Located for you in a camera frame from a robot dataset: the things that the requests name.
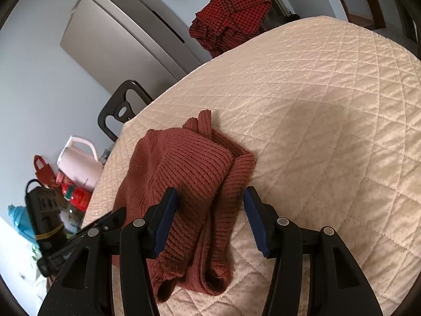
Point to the silver refrigerator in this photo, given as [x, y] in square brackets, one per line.
[131, 39]

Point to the red gift bag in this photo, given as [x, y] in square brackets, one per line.
[44, 174]

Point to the black power strip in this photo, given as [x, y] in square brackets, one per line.
[42, 204]

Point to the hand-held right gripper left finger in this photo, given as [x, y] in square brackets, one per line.
[167, 214]

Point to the cream quilted blanket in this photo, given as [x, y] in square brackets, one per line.
[312, 121]

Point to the dark wooden chair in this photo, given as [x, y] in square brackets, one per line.
[108, 118]

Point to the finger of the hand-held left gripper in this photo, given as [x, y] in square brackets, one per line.
[111, 220]

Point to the red packets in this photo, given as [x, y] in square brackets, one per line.
[77, 197]

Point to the pink jug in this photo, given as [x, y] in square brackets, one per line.
[79, 168]

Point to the red checked garment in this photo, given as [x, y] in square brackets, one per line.
[236, 10]

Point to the rust knit sweater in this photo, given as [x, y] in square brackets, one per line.
[190, 164]

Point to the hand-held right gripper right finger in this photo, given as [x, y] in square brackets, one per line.
[256, 223]

